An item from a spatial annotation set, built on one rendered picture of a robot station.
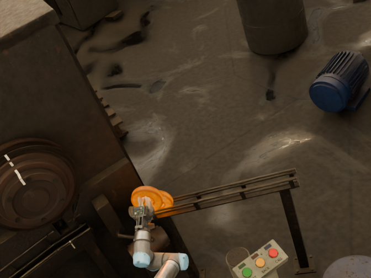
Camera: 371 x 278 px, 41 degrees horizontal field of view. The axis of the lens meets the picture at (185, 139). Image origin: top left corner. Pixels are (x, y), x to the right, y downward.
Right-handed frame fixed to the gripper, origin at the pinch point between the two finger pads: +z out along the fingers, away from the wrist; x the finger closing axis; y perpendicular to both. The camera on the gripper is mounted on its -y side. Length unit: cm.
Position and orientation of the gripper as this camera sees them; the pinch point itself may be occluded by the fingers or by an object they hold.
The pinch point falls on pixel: (146, 196)
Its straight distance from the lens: 242.4
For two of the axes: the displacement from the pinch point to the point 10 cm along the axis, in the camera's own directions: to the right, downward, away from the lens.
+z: -0.1, -8.3, 5.6
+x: -9.5, 1.8, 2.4
